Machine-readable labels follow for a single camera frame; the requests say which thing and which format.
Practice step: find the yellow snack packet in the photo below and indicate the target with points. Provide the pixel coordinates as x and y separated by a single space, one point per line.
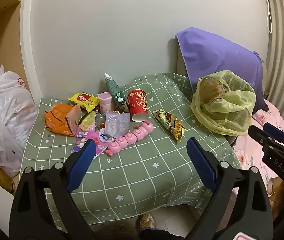
83 100

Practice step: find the brown crumpled paper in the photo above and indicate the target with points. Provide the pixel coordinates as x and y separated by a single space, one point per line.
212 90

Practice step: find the green tube with white cap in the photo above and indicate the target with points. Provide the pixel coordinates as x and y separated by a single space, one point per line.
114 91

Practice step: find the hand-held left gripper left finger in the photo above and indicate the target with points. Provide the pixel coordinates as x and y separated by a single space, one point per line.
83 158

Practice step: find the wooden shelf unit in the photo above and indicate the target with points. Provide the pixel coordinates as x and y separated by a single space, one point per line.
4 42

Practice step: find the clear blister pack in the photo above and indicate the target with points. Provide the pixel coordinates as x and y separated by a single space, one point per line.
118 125

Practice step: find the gold metal can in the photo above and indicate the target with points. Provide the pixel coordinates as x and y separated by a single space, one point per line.
2 178

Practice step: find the white plastic bag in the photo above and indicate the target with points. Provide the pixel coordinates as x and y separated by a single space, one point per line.
4 100

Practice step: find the pink tissue packet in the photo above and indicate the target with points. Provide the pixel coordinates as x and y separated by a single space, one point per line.
103 138

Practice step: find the purple cloth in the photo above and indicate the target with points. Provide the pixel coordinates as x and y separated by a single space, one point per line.
214 55

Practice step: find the pink snack packet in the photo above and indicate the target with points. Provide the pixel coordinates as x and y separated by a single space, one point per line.
87 126

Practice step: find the person's right hand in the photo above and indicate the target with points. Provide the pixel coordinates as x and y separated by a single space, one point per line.
276 191

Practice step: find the grey chair back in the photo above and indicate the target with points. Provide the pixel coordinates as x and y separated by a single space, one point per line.
180 60

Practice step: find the green checked tablecloth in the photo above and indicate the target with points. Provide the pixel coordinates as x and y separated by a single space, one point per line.
144 180

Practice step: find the red paper cup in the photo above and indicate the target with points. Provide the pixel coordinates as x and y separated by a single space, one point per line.
138 105

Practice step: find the small pink cup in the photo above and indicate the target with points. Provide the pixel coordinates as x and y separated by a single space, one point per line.
105 102

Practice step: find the knitted slipper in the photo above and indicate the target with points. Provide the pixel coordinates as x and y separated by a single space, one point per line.
145 221

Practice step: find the orange plastic bag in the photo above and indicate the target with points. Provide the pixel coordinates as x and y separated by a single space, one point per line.
57 120

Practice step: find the pink caterpillar toy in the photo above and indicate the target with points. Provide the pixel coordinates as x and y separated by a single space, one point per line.
132 137

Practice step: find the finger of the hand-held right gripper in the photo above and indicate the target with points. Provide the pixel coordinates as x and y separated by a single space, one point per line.
260 136
275 131

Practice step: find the yellow trash bag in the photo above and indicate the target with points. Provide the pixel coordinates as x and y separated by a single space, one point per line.
231 110

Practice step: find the brown yellow cone wrapper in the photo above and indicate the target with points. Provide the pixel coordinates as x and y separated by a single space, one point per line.
168 122

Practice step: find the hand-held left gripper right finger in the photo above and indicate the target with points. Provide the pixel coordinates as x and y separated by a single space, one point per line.
200 162

